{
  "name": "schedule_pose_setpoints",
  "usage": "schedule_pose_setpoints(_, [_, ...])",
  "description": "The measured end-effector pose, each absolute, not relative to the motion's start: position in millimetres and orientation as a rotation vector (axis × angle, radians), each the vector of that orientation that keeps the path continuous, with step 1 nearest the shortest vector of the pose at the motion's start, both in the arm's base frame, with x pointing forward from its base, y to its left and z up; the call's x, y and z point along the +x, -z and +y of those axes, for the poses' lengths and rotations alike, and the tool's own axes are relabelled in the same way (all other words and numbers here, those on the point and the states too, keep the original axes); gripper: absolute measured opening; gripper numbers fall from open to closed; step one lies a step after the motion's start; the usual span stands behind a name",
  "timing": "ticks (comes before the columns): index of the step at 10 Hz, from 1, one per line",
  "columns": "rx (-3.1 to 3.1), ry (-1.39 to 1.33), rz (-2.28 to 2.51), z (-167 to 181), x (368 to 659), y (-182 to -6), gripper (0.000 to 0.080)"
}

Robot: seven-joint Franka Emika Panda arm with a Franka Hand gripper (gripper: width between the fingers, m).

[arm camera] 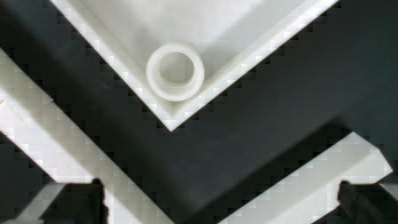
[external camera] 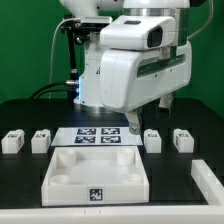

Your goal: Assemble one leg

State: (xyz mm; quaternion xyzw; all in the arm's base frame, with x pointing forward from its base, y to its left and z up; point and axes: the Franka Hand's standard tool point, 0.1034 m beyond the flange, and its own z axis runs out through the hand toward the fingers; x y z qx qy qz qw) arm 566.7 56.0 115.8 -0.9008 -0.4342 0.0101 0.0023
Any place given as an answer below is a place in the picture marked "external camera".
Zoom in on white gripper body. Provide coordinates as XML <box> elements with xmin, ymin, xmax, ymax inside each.
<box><xmin>100</xmin><ymin>43</ymin><xmax>192</xmax><ymax>113</ymax></box>

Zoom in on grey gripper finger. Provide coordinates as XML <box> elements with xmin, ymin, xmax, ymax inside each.
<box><xmin>125</xmin><ymin>110</ymin><xmax>141</xmax><ymax>135</ymax></box>
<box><xmin>159</xmin><ymin>93</ymin><xmax>173</xmax><ymax>109</ymax></box>

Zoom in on white square tabletop part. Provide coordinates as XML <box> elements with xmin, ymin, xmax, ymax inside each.
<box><xmin>41</xmin><ymin>146</ymin><xmax>149</xmax><ymax>206</ymax></box>

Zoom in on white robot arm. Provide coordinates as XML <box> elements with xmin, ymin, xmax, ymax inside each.
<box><xmin>59</xmin><ymin>0</ymin><xmax>211</xmax><ymax>134</ymax></box>

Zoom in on marker sheet with tags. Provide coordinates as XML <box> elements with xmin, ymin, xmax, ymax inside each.
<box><xmin>52</xmin><ymin>127</ymin><xmax>142</xmax><ymax>146</ymax></box>

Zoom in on black cables at base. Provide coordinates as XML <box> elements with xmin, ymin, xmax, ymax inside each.
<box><xmin>29</xmin><ymin>79</ymin><xmax>80</xmax><ymax>100</ymax></box>

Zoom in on black camera on stand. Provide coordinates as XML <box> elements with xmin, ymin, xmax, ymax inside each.
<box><xmin>59</xmin><ymin>15</ymin><xmax>112</xmax><ymax>99</ymax></box>

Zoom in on white camera cable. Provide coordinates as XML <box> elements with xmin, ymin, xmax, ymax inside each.
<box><xmin>48</xmin><ymin>17</ymin><xmax>81</xmax><ymax>100</ymax></box>

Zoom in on white L-shaped obstacle wall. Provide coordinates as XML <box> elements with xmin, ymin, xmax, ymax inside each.
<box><xmin>0</xmin><ymin>160</ymin><xmax>224</xmax><ymax>224</ymax></box>

